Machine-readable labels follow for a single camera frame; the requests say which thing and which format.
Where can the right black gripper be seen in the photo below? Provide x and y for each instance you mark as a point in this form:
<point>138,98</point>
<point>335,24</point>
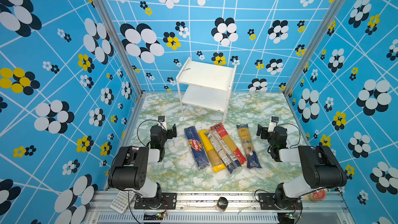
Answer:
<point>261,132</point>

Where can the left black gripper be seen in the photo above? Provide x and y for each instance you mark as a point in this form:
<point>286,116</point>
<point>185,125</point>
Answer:
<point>171,131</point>

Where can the blue Barilla spaghetti box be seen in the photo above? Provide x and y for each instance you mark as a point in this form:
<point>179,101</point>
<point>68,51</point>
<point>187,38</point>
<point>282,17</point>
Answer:
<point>197,147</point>

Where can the red spaghetti bag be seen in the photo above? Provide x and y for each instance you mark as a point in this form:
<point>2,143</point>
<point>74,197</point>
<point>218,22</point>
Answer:
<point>228,140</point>

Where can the clear white-label spaghetti bag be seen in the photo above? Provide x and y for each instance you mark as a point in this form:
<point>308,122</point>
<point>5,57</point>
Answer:
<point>225,153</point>

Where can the yellow Pastatime spaghetti bag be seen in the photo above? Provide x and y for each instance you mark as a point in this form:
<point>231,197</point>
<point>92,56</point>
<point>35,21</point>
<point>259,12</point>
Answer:
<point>214,158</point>

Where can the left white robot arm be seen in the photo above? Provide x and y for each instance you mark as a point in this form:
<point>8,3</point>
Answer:
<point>129,168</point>

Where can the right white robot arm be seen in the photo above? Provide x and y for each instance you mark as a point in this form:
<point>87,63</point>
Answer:
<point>320,168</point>

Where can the white two-tier shelf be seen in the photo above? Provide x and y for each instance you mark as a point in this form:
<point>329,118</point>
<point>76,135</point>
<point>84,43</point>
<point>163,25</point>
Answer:
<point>206,86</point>

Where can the blue Ankara spaghetti bag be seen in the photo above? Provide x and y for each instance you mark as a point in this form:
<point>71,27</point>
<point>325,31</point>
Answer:
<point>251,155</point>

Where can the small black round knob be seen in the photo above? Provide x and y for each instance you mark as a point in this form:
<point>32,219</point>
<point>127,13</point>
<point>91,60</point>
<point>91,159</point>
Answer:
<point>222,204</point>

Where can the round red tin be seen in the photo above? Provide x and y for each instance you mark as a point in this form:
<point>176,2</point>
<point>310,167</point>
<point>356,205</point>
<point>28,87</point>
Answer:
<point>317,195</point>

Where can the white calculator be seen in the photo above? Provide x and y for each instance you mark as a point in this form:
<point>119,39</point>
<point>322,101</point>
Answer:
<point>122,201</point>

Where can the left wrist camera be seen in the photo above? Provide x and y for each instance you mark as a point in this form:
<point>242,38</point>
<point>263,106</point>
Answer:
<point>162,122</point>

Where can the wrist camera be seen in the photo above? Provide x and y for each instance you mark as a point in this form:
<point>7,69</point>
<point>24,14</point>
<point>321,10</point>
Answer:
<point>273,124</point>
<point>162,122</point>

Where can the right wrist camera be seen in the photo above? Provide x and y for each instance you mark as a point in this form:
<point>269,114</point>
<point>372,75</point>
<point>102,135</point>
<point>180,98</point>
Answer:
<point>273,124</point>

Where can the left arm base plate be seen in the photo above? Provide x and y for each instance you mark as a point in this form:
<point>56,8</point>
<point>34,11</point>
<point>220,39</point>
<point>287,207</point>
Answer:
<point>166,201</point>

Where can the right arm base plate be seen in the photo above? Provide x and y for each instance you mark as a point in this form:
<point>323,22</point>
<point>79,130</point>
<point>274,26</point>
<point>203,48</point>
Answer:
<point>269,201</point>

